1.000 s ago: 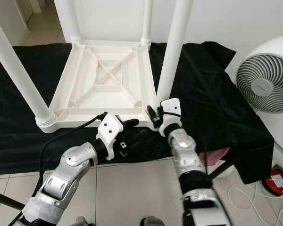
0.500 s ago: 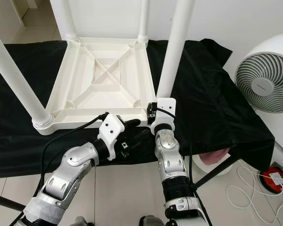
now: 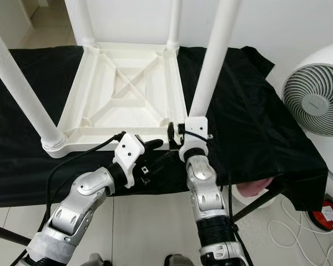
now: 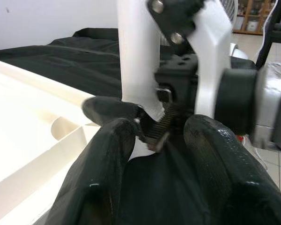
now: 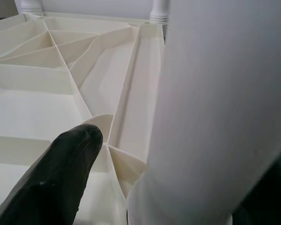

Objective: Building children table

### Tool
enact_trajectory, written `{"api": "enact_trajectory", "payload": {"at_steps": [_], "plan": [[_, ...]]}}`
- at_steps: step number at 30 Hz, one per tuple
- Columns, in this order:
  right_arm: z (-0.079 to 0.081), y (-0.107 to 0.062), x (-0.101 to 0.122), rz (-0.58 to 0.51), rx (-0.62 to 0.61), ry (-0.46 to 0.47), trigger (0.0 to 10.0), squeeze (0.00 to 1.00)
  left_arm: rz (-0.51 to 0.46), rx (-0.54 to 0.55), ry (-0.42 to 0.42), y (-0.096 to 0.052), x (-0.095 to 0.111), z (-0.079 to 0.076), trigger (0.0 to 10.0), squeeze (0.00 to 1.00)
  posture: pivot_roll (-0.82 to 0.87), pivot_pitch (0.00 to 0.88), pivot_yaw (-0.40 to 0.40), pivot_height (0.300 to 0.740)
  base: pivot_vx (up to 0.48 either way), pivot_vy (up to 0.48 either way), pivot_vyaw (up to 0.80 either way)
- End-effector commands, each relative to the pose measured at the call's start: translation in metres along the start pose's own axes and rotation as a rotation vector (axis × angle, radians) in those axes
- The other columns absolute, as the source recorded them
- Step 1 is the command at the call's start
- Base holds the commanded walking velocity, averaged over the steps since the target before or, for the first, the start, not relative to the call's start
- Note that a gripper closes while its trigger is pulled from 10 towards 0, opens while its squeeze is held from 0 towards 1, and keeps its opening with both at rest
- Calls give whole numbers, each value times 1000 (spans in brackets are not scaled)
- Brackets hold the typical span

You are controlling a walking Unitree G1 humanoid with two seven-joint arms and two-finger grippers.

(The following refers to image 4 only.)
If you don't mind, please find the white floor cable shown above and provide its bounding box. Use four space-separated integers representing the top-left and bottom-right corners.
247 138 268 171

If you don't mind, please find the white plastic table leg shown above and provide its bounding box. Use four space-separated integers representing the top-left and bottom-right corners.
117 0 166 120

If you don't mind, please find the black chair frame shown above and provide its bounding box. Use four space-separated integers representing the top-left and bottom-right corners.
255 0 281 68

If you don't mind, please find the black tablecloth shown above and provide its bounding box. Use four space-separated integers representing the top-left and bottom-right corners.
0 28 258 225

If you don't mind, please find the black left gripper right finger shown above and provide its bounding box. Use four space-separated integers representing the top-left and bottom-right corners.
184 114 281 225

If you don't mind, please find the wooden shelf unit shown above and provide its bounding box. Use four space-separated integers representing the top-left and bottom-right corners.
233 0 276 36

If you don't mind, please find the white plastic children table top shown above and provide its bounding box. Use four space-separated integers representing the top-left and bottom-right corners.
0 57 156 225

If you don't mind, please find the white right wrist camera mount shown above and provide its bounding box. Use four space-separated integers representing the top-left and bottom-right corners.
146 0 233 119

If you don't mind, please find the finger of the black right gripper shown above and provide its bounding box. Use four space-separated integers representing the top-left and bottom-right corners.
81 96 144 127

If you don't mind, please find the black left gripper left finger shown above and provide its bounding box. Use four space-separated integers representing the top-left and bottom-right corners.
53 118 143 225

